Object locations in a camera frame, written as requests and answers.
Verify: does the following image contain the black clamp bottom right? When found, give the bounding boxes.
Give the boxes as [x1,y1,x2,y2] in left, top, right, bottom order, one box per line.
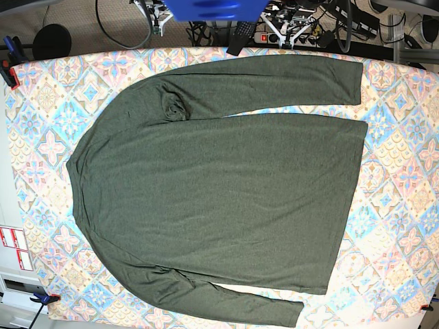
[420,305,434,311]

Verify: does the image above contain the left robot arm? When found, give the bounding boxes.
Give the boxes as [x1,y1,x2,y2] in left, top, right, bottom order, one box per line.
[255,8,316,49]

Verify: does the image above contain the colourful patterned tablecloth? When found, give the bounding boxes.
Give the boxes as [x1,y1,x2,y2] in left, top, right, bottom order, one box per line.
[1,47,438,328]

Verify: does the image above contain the black remote control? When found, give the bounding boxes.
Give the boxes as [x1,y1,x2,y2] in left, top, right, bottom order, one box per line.
[226,21,257,56]

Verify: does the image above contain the red white stickers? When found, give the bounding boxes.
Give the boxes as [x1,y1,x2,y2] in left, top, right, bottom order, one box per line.
[0,226,33,271]

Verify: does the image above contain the blue clamp bottom left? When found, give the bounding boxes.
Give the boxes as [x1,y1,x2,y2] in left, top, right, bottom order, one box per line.
[29,293,61,329]

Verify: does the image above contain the white power strip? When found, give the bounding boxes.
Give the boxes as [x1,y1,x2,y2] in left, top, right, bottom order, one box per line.
[254,31,318,47]

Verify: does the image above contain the black round stool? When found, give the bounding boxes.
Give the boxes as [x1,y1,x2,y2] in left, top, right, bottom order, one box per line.
[32,24,72,60]

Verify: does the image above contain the dark green long-sleeve shirt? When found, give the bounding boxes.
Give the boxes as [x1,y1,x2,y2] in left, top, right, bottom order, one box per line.
[67,55,368,327]

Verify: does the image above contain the blue plastic box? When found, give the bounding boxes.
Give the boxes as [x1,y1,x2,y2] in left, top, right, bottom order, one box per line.
[163,0,269,22]

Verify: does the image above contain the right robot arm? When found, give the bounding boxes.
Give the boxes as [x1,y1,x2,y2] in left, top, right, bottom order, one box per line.
[130,0,174,36]

